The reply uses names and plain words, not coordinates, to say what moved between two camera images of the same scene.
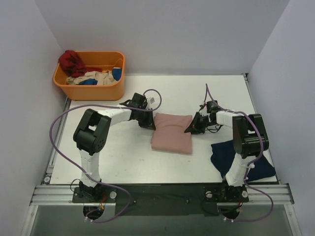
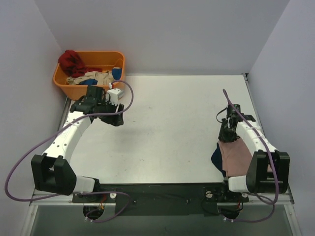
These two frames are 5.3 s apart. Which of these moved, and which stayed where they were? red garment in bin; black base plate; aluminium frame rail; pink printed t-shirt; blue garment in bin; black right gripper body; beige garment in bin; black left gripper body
Moved: black right gripper body; pink printed t-shirt; black left gripper body
Stayed: red garment in bin; beige garment in bin; blue garment in bin; black base plate; aluminium frame rail
